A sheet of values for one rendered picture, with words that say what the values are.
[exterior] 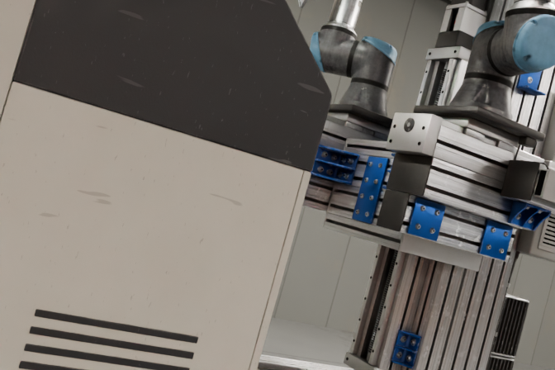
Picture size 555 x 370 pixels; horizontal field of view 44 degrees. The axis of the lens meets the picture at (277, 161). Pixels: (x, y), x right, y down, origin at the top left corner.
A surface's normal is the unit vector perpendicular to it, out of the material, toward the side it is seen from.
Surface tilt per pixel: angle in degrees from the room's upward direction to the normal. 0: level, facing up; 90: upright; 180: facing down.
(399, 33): 90
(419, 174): 90
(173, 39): 90
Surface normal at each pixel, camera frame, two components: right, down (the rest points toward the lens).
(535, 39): 0.23, 0.15
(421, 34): 0.47, 0.08
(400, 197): -0.84, -0.26
